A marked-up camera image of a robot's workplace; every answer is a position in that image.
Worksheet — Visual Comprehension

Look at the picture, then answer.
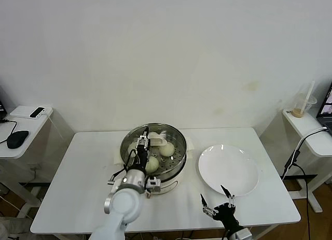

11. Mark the white drinking straw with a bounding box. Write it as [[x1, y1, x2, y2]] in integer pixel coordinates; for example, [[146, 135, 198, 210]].
[[305, 81, 316, 106]]

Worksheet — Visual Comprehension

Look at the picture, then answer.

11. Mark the glass lid with cream handle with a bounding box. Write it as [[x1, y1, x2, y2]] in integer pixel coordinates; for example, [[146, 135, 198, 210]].
[[121, 123, 187, 175]]

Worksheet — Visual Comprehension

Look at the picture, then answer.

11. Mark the person grey clothing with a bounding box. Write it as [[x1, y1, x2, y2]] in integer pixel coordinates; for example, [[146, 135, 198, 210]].
[[0, 216, 34, 240]]

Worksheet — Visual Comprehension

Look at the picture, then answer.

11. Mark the laptop with grey window screen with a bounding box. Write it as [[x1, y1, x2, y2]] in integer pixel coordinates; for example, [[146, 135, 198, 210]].
[[316, 80, 332, 134]]

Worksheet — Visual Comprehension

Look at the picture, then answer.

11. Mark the perforated steel steamer basket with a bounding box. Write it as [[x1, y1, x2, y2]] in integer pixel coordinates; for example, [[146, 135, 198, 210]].
[[120, 123, 187, 182]]

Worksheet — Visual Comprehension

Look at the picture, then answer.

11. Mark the clear plastic drink cup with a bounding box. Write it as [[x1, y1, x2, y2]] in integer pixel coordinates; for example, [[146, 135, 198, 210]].
[[292, 93, 318, 119]]

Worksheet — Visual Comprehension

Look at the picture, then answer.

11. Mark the white side table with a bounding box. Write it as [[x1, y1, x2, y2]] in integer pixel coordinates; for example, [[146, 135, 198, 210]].
[[0, 105, 54, 222], [282, 107, 332, 214]]

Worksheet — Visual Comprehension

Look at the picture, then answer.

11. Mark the thin black desk cable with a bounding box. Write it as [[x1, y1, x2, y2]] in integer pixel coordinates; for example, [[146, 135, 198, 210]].
[[0, 118, 19, 145]]

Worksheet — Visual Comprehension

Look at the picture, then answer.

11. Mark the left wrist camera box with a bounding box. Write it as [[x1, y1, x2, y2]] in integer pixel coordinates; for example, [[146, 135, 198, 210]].
[[145, 176, 162, 193]]

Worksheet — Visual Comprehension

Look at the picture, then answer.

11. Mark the white electric cooker base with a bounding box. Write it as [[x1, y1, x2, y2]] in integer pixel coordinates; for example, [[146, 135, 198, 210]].
[[146, 161, 186, 200]]

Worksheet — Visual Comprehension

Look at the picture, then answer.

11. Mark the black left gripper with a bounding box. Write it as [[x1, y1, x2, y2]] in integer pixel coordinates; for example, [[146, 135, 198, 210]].
[[133, 126, 151, 171]]

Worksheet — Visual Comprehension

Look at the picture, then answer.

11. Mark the laptop with dark text screen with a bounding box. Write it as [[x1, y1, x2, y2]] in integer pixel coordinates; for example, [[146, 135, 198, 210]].
[[0, 94, 8, 120]]

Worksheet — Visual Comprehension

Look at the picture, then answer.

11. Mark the white round plate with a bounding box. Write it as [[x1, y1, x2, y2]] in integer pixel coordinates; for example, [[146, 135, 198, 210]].
[[198, 144, 259, 197]]

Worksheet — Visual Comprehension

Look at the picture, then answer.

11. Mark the small black white device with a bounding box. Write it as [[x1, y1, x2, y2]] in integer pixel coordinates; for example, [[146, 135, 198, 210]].
[[9, 105, 47, 119], [30, 107, 46, 119]]

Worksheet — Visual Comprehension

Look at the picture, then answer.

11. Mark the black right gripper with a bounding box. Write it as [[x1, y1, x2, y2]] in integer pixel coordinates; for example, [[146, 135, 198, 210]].
[[200, 185, 241, 229]]

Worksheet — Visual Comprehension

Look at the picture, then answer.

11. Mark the long black hanging cable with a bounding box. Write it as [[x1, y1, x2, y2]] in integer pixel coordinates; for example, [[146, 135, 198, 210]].
[[293, 163, 312, 240]]

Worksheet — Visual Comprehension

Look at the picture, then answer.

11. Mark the black computer mouse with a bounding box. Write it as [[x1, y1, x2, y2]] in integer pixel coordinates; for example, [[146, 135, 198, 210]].
[[6, 130, 30, 149]]

